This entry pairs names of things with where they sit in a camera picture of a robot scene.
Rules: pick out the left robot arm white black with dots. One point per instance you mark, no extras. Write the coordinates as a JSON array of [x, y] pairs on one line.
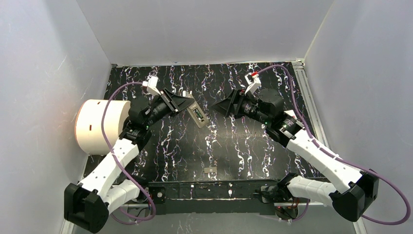
[[89, 202]]

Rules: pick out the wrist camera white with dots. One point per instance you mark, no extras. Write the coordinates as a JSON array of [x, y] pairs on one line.
[[253, 81], [150, 86]]

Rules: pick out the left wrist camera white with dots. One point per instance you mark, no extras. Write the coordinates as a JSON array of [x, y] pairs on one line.
[[150, 86]]

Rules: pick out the white cylindrical bin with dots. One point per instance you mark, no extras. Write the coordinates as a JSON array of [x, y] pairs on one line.
[[88, 132]]

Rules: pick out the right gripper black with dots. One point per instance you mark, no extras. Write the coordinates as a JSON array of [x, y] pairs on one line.
[[239, 103]]

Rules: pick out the white battery cover piece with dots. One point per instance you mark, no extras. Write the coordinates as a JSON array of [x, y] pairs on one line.
[[187, 94]]

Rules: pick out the white battery box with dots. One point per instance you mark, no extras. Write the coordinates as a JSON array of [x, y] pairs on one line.
[[291, 113]]

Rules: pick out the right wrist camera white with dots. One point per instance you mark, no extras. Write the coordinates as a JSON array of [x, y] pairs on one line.
[[253, 81]]

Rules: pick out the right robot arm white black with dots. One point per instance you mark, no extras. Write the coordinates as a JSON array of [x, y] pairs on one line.
[[349, 191]]

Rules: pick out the white remote control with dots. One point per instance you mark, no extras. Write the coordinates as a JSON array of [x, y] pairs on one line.
[[195, 105]]

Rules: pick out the aluminium frame rail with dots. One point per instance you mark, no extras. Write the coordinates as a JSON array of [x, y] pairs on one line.
[[171, 165]]

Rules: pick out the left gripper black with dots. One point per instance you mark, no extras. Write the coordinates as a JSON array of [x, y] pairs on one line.
[[169, 101]]

